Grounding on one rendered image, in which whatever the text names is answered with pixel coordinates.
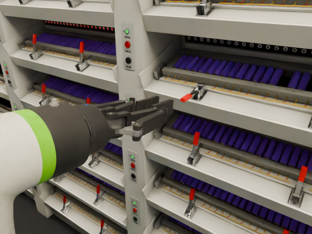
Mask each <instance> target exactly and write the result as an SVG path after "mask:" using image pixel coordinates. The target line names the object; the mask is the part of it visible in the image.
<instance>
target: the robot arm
mask: <svg viewBox="0 0 312 234"><path fill-rule="evenodd" d="M173 102H174V100H172V99H169V100H166V101H163V102H159V96H153V97H149V98H145V99H141V100H137V101H136V102H135V98H133V97H130V100H129V102H127V103H126V101H125V100H123V99H122V100H118V101H113V102H107V103H102V104H96V105H92V104H86V103H85V104H78V105H74V106H72V105H71V104H69V103H65V102H59V103H58V101H57V98H52V101H51V104H48V105H43V106H38V107H33V108H28V109H23V110H16V111H11V112H6V113H1V114H0V234H15V228H14V220H13V201H14V199H15V197H16V196H17V195H19V194H20V193H22V192H24V191H26V190H28V189H30V188H32V187H35V186H37V185H39V184H41V183H44V182H46V181H48V180H50V179H53V181H54V182H59V181H60V175H62V174H64V173H66V172H69V171H71V170H72V169H75V168H77V167H79V166H81V165H83V164H84V163H85V162H86V161H87V159H88V157H89V156H90V155H92V154H94V153H97V152H99V151H101V150H102V149H103V148H104V147H105V146H106V144H107V143H108V142H109V141H110V140H111V139H115V138H120V137H122V136H123V135H129V136H131V137H132V140H133V141H134V142H138V141H140V140H141V138H142V136H144V135H146V134H148V133H150V132H151V131H153V130H155V129H157V128H159V127H160V126H162V125H163V122H164V117H165V116H168V115H170V114H172V111H173Z"/></svg>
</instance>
